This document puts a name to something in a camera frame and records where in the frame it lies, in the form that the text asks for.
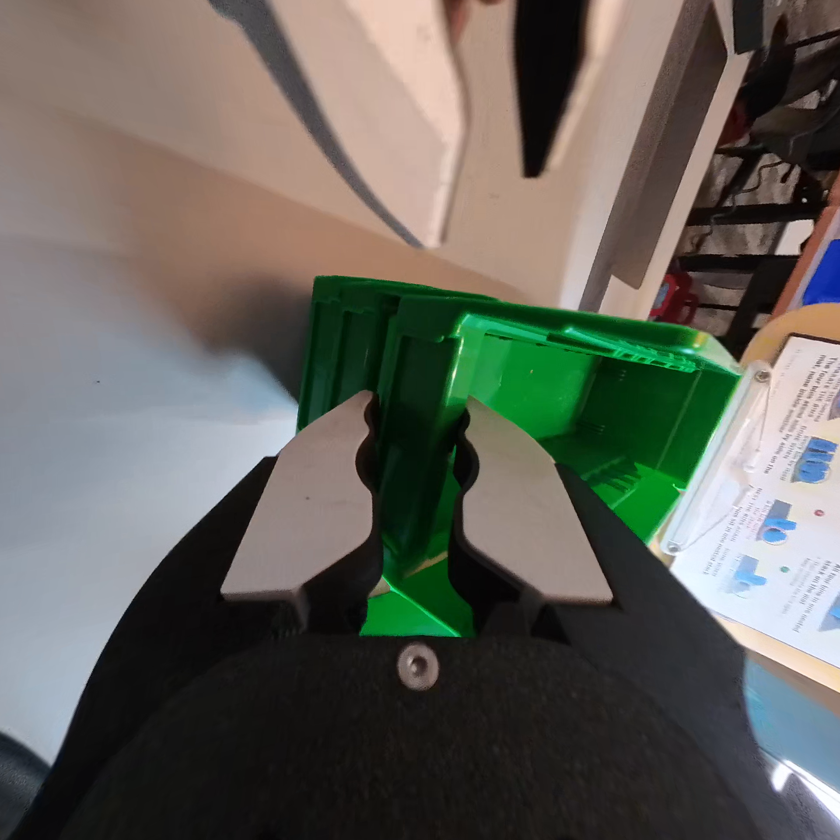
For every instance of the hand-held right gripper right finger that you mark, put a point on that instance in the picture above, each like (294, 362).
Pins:
(525, 525)

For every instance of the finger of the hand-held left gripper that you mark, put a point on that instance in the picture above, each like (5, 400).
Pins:
(394, 98)
(548, 79)

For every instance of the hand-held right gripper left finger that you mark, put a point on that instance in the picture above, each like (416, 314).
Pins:
(308, 518)

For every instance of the green plastic bin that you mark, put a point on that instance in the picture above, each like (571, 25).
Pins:
(623, 407)
(341, 354)

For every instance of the grey desk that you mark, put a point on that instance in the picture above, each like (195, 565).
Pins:
(164, 262)

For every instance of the black box device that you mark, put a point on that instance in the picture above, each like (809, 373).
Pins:
(758, 23)

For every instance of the printed instruction sheet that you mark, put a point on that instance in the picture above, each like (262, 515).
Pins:
(774, 577)

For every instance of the wooden clipboard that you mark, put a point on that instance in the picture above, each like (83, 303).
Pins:
(761, 334)

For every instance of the blue plastic bin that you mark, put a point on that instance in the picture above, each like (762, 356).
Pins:
(823, 275)

